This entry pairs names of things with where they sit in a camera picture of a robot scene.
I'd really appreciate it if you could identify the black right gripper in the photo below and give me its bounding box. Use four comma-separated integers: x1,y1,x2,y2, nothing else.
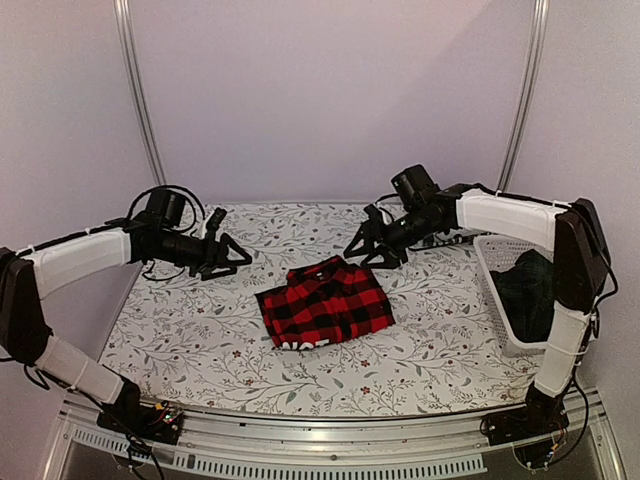
341,210,439,271

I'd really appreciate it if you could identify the aluminium front rail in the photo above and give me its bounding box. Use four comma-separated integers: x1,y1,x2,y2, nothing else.
43,388,630,479

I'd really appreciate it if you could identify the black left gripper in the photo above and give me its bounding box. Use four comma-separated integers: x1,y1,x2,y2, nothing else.
156,229,253,281

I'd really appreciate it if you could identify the right aluminium frame post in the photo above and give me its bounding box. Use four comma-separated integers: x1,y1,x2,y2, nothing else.
497,0,550,191

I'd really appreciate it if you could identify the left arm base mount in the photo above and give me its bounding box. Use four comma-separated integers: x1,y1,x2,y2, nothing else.
97,379,184,445

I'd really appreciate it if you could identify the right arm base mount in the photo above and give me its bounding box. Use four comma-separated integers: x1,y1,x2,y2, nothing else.
480,386,569,470

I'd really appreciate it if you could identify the folded navy blue shirt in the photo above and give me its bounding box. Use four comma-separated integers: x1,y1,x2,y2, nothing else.
418,231,474,249

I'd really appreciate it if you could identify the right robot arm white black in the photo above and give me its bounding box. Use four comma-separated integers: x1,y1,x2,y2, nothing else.
344,165,614,436

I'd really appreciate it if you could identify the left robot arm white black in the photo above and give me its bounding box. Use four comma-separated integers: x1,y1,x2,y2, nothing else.
1,185,252,434

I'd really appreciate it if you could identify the dark green plaid garment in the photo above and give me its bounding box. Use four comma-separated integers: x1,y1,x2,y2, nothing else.
490,249,554,343

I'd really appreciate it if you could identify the red black plaid shirt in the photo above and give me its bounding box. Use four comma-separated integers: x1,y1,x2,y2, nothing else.
256,256,395,351

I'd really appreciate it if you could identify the white plastic laundry basket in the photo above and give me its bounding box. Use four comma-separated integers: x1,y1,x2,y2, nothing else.
474,235,555,358

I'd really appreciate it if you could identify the left aluminium frame post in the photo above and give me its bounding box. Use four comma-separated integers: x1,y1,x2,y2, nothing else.
113,0,167,185

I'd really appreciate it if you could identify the aluminium frame post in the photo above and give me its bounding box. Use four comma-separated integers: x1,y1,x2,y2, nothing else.
113,0,167,185
497,0,550,191

